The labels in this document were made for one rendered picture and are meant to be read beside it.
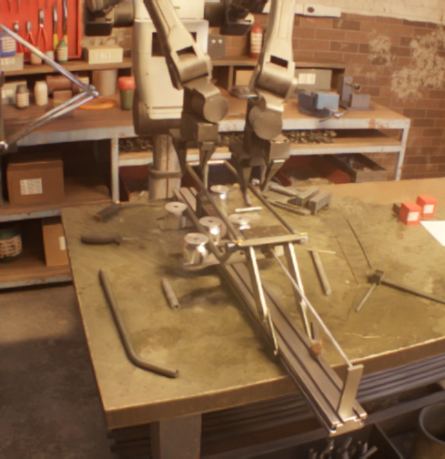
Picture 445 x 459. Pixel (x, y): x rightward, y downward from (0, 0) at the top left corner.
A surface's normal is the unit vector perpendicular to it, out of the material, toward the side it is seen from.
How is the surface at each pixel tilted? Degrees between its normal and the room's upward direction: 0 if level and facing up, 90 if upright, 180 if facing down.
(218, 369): 0
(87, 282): 0
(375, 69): 90
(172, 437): 90
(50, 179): 90
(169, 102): 90
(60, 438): 0
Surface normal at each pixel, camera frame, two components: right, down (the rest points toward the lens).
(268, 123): 0.11, 0.48
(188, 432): 0.33, 0.45
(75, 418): 0.06, -0.89
